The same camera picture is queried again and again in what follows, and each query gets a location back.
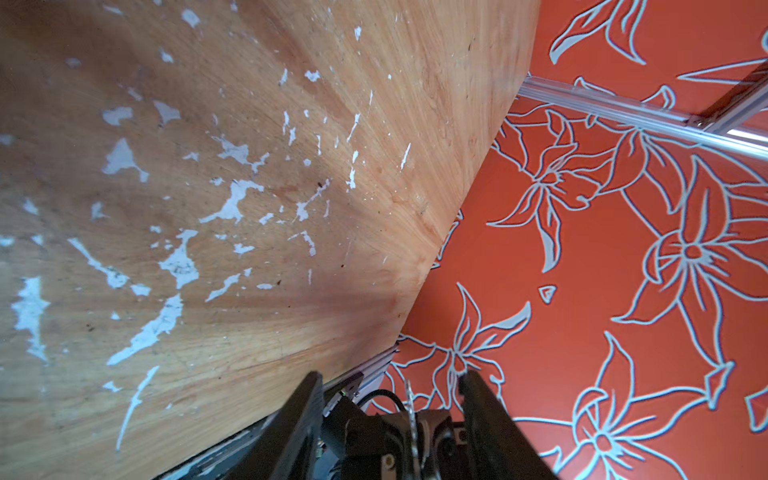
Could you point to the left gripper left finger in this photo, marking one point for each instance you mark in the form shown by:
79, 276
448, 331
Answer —
287, 447

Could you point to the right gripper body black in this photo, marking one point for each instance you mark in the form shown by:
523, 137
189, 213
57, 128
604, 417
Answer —
357, 445

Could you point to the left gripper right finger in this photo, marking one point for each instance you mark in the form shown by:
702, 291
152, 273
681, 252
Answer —
498, 449

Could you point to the aluminium frame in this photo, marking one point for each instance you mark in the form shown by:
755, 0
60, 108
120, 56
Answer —
636, 114

